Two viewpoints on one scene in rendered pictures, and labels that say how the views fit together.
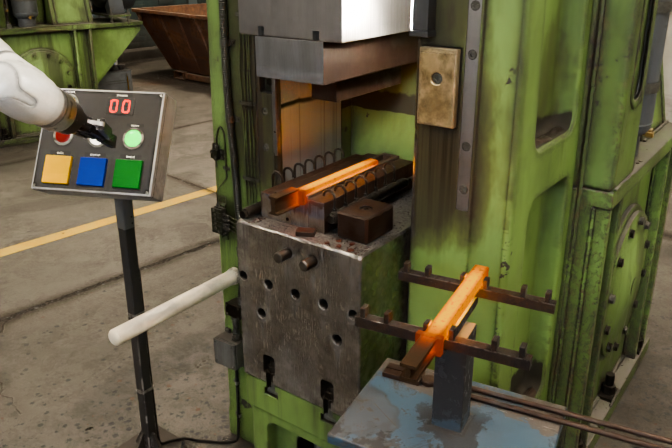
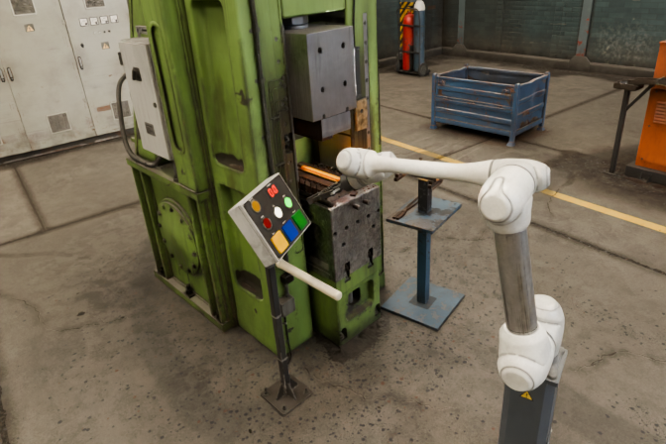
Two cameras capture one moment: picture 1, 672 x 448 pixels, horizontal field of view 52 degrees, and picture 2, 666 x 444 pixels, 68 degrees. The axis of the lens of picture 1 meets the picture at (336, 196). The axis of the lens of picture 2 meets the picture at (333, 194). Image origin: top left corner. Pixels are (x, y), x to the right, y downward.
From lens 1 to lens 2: 2.73 m
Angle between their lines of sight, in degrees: 72
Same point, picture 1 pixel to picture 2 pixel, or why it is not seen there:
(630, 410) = not seen: hidden behind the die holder
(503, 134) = (377, 122)
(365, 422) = (426, 224)
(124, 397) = (221, 415)
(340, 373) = (375, 239)
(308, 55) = (344, 118)
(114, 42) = not seen: outside the picture
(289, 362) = (356, 256)
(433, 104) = (362, 121)
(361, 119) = not seen: hidden behind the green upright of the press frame
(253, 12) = (320, 109)
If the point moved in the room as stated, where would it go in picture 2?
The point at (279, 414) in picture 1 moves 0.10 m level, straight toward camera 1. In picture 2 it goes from (352, 285) to (369, 285)
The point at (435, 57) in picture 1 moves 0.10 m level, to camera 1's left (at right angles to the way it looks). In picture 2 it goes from (361, 103) to (359, 108)
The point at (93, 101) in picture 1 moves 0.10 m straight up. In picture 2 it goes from (262, 196) to (259, 174)
